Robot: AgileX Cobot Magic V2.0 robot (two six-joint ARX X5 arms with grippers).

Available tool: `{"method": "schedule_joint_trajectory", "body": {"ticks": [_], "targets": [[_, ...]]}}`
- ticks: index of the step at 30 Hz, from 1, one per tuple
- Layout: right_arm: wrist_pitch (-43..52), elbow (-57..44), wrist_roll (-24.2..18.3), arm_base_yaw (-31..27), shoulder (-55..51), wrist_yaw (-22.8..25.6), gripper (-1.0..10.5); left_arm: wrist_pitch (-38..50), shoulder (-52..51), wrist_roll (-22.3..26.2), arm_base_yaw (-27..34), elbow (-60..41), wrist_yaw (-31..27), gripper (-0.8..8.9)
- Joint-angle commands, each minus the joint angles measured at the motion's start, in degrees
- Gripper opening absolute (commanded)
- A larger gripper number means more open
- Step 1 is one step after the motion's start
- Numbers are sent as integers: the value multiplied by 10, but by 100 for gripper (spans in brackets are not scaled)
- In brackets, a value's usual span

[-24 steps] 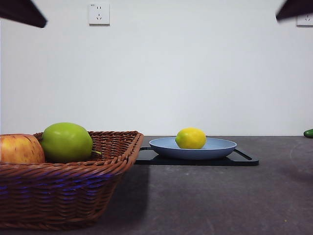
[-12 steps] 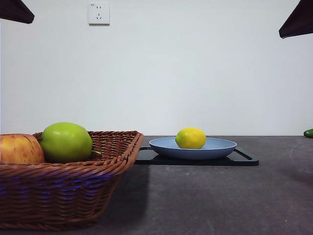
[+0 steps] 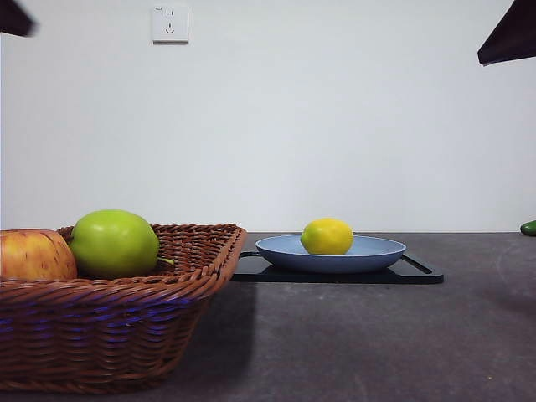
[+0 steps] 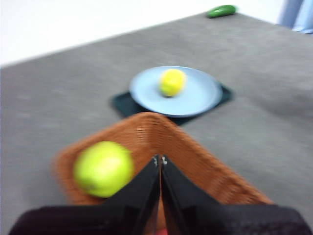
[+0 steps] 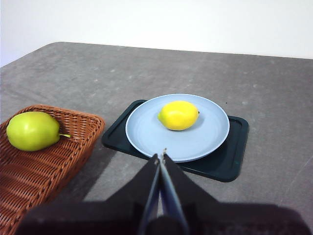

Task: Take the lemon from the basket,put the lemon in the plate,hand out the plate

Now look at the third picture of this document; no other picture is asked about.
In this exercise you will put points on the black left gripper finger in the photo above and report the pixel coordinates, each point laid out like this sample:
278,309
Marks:
14,17

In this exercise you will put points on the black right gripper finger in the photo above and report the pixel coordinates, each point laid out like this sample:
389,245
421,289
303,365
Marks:
513,37

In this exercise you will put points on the yellow lemon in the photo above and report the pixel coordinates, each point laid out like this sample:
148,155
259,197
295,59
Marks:
328,236

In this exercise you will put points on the blue round plate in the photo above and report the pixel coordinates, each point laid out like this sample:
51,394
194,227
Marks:
335,261

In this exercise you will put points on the brown wicker basket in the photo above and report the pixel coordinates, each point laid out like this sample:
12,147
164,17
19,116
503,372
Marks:
104,326

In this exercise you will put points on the green vegetable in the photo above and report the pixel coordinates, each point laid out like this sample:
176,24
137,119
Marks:
529,227

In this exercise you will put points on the red yellow apple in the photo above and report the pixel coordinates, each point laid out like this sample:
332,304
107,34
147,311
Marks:
33,255

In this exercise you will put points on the green apple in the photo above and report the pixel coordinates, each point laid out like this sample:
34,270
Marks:
113,243

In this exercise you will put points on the dark rectangular tray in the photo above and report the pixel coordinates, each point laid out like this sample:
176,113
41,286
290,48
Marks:
410,276

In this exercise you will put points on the white wall socket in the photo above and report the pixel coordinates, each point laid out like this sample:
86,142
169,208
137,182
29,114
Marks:
170,23

